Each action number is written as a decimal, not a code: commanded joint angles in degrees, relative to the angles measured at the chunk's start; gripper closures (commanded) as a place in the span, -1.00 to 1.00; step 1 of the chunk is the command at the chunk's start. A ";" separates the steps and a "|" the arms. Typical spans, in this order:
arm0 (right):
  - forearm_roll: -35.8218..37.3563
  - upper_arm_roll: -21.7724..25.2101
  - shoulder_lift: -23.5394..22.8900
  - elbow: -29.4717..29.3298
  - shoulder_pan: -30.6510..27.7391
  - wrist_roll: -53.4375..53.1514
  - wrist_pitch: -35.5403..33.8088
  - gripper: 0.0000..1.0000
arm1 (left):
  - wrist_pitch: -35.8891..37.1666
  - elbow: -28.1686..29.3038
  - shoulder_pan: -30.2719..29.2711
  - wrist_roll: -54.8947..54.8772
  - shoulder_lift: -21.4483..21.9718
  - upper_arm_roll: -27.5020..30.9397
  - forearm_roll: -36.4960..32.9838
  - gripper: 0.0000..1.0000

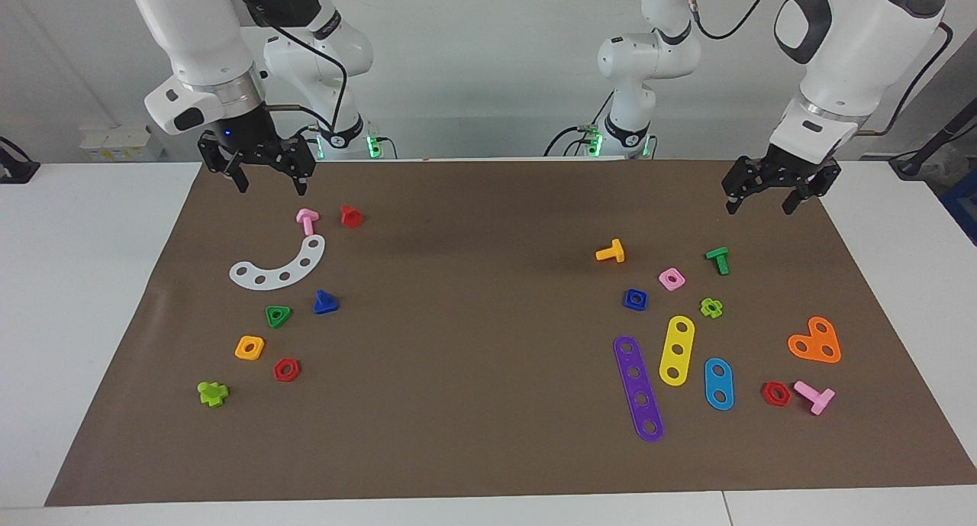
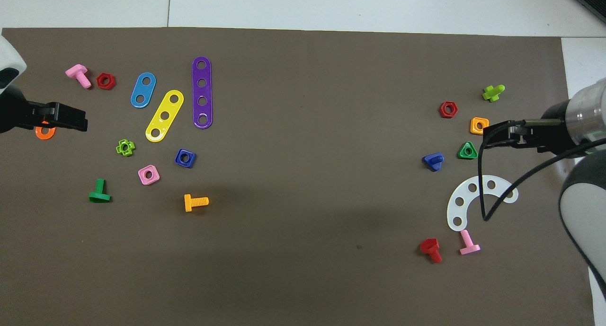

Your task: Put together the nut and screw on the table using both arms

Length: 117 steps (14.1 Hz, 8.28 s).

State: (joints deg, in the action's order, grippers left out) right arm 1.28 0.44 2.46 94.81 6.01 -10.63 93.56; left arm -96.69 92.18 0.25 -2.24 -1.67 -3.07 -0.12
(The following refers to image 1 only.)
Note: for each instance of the red plastic screw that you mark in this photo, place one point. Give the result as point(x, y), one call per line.
point(351, 217)

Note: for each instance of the white curved five-hole plate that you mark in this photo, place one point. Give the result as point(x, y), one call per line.
point(272, 279)

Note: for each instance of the lime cross-head plastic screw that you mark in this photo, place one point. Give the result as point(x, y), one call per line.
point(212, 393)

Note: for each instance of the orange heart-shaped plastic plate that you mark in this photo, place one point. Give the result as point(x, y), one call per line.
point(815, 343)

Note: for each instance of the orange plastic screw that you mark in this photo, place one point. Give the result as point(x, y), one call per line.
point(611, 253)

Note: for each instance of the yellow three-hole plastic plate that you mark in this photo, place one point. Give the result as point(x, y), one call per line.
point(678, 340)

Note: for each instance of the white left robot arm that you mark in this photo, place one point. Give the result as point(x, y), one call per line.
point(855, 45)

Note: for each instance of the blue crate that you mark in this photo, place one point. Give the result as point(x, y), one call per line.
point(963, 205)

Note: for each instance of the green triangular plastic nut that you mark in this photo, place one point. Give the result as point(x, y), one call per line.
point(269, 312)

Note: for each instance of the blue two-hole plastic plate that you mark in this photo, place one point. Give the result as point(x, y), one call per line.
point(718, 384)

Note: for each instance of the purple four-hole plastic strip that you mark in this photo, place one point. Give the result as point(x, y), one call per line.
point(638, 386)

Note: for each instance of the orange square plastic nut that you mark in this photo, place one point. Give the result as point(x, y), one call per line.
point(240, 348)

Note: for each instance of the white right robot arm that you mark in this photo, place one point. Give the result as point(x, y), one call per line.
point(198, 30)

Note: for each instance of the brown table mat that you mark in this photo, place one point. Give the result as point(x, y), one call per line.
point(488, 396)

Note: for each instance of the blue square plastic nut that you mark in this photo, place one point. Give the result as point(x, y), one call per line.
point(627, 304)

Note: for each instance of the red hexagonal plastic nut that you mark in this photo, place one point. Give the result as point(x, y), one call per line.
point(766, 398)
point(277, 373)

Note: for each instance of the lime cross-shaped plastic nut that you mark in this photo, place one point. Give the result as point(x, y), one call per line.
point(705, 306)

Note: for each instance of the green plastic screw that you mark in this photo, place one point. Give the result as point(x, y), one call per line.
point(718, 259)

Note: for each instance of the white cardboard box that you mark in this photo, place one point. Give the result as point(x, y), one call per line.
point(122, 143)

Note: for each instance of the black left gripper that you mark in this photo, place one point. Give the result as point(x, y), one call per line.
point(786, 169)

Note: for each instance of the pink square plastic nut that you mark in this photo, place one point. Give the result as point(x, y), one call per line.
point(662, 275)

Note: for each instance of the black clamp device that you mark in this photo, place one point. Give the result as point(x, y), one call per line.
point(15, 167)

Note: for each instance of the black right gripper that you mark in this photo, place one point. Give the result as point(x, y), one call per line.
point(252, 140)

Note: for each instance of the blue triangular-head plastic screw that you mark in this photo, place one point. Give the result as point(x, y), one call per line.
point(324, 303)

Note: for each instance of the pink plastic screw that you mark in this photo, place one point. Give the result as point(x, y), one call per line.
point(307, 221)
point(815, 396)

